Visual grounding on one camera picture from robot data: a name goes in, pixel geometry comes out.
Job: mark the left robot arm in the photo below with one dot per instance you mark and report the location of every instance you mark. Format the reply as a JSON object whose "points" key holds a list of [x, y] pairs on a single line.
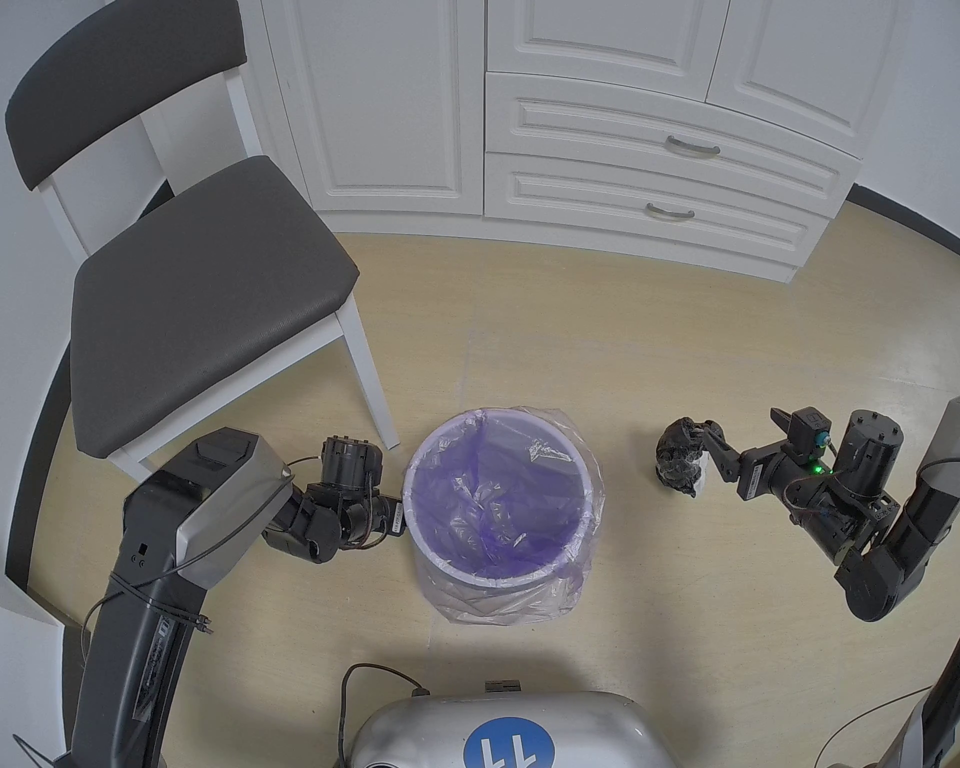
{"points": [[210, 502]]}

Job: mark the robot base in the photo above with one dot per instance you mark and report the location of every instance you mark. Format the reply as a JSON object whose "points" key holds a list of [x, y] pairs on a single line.
{"points": [[510, 727]]}

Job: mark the white wardrobe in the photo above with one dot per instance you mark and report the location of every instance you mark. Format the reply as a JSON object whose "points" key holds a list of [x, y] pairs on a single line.
{"points": [[600, 45]]}

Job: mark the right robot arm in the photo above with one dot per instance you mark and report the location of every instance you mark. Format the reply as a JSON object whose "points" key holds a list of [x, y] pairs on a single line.
{"points": [[900, 540]]}

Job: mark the black plastic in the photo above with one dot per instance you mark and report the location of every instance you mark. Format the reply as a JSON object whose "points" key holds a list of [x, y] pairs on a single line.
{"points": [[679, 457]]}

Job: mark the white trash bin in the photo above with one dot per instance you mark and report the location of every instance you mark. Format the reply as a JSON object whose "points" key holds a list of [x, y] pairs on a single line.
{"points": [[450, 570]]}

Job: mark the white chair grey cushions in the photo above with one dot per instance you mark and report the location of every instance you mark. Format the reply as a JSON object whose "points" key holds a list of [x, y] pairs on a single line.
{"points": [[210, 277]]}

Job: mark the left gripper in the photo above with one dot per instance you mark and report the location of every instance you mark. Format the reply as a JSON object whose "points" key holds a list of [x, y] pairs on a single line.
{"points": [[379, 519]]}

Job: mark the purple plastic bag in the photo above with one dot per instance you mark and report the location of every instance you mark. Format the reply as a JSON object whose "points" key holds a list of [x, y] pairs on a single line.
{"points": [[487, 495]]}

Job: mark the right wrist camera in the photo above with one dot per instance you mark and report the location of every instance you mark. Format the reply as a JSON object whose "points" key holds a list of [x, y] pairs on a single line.
{"points": [[811, 429]]}

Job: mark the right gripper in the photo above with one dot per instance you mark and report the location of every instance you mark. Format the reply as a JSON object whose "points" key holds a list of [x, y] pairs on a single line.
{"points": [[776, 476]]}

